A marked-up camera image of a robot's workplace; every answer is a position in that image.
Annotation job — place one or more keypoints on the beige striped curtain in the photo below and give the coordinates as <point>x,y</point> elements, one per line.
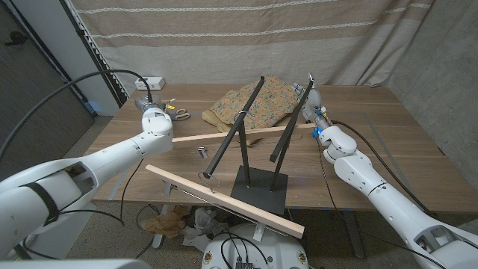
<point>224,56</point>

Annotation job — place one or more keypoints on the grey table leg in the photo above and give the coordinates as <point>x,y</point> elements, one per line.
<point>354,235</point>

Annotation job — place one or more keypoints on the crumpled white paper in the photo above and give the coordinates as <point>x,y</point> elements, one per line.
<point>203,224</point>

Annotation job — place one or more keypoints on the white table leg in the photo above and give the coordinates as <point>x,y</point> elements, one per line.
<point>158,241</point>

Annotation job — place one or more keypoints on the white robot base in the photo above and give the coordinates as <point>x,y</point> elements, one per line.
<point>269,246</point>

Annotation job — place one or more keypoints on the lower wooden slat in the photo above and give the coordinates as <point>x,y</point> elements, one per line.
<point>231,203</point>

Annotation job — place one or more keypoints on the upper wooden slat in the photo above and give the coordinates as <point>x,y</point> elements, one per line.
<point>209,139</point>

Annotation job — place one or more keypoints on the white power strip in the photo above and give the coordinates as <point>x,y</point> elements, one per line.
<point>155,83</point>

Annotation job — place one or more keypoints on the wooden slat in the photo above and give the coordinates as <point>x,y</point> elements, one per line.
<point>209,139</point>
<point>231,203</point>

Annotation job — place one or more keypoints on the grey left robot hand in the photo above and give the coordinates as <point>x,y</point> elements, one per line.
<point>151,102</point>

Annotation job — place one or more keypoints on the small metal clip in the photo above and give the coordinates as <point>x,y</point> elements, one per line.
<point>202,152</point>

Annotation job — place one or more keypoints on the black metal hanger rack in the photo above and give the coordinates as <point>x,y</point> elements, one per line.
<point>261,187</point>

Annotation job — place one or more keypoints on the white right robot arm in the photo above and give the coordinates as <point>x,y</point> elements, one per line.
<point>381,194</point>

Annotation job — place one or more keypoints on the crumpled brown paper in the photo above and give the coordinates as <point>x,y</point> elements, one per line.
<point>164,224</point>

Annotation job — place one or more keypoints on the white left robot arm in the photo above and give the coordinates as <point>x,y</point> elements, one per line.
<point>93,172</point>

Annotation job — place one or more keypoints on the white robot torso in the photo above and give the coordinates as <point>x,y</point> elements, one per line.
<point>74,264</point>

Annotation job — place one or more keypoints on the floral fabric piece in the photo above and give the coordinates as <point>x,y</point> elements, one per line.
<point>269,101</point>

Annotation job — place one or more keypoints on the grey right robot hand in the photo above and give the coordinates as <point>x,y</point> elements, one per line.
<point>313,108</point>

